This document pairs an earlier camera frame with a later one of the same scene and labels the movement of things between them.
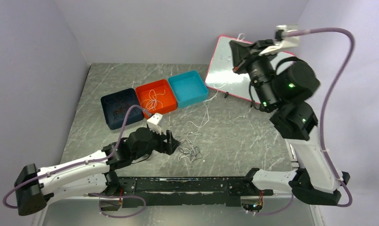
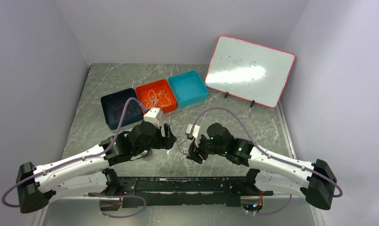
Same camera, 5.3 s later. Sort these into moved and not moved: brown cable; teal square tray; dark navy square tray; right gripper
Moved: right gripper
Not moved: dark navy square tray; brown cable; teal square tray
